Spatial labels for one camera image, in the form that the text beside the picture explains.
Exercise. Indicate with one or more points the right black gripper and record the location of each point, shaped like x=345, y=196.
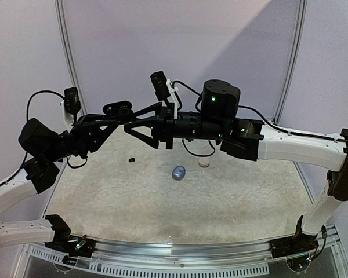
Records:
x=165, y=127

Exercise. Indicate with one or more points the purple earbud charging case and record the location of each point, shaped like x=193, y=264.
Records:
x=178, y=173

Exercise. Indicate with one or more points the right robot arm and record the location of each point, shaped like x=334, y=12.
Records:
x=252, y=140

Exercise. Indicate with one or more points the aluminium front rail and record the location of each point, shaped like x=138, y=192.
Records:
x=125, y=259

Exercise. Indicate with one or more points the left aluminium frame post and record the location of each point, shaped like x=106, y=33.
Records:
x=67, y=50

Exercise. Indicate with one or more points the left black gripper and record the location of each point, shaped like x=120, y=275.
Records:
x=86, y=134

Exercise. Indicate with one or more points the right aluminium frame post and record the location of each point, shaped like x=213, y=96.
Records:
x=293, y=57

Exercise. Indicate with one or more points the white round charging case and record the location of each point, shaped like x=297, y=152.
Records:
x=204, y=162

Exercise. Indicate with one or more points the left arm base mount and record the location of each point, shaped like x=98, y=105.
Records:
x=74, y=246

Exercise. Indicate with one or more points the black oval charging case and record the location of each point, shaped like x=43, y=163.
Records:
x=118, y=109

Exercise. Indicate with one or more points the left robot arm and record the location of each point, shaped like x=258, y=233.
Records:
x=38, y=174

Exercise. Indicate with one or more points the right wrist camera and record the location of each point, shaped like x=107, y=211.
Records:
x=166, y=92

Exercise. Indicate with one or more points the aluminium frame post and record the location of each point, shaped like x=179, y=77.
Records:
x=67, y=50
x=293, y=57

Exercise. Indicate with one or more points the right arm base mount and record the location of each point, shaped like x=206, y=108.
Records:
x=298, y=243

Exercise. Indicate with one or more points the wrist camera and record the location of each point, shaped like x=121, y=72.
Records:
x=71, y=106
x=166, y=92

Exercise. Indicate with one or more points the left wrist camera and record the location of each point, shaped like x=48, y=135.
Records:
x=71, y=106

